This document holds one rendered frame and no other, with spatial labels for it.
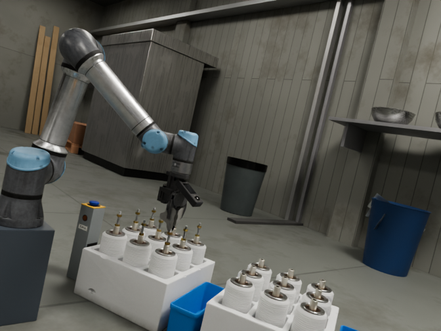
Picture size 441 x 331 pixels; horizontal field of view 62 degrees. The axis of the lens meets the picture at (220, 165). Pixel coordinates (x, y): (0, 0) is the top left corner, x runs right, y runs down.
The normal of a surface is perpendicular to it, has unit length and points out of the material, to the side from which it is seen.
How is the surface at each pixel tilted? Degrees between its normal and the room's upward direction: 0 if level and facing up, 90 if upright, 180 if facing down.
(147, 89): 90
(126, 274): 90
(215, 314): 90
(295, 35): 90
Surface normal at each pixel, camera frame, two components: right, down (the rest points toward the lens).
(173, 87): 0.65, 0.19
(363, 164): -0.72, -0.13
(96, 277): -0.40, -0.04
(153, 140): 0.10, 0.08
